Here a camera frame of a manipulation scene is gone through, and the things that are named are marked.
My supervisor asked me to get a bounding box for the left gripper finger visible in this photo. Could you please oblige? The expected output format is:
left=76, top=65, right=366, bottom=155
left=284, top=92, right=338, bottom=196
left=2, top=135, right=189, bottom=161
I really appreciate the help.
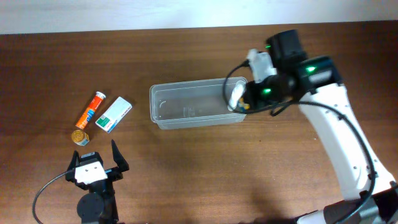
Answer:
left=111, top=139, right=129, bottom=172
left=67, top=151, right=80, bottom=171

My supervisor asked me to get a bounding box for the white squeeze bottle clear cap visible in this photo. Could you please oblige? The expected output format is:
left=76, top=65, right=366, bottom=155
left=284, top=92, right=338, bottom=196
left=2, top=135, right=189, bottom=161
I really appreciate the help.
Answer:
left=228, top=81, right=246, bottom=111

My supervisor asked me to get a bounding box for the orange effervescent tablet tube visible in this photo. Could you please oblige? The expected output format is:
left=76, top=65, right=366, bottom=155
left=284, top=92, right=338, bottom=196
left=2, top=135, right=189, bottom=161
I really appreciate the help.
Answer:
left=75, top=91, right=106, bottom=129

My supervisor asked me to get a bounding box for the white green medicine box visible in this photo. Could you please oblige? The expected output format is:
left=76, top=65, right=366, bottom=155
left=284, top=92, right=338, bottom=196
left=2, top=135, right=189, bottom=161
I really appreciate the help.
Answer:
left=95, top=96, right=132, bottom=133

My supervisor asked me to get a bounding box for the dark bottle white cap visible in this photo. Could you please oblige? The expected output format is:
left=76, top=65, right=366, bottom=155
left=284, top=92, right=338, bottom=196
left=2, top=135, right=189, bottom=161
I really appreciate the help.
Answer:
left=238, top=98, right=250, bottom=111

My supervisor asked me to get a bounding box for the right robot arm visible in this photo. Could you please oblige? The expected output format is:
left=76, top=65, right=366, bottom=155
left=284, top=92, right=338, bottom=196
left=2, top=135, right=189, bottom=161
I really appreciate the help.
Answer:
left=239, top=30, right=397, bottom=223

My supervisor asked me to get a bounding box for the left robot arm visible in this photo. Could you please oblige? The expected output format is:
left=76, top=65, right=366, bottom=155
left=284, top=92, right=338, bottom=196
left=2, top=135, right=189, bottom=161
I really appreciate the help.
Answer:
left=65, top=141, right=129, bottom=223

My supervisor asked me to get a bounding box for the clear plastic container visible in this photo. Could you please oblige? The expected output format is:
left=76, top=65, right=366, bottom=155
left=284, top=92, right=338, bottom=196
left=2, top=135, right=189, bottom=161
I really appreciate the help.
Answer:
left=149, top=77, right=247, bottom=129

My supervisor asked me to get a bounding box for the small gold-lid jar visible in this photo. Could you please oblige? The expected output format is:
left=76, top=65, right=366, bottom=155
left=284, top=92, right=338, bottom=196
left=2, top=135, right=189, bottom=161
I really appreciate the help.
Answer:
left=71, top=130, right=90, bottom=146

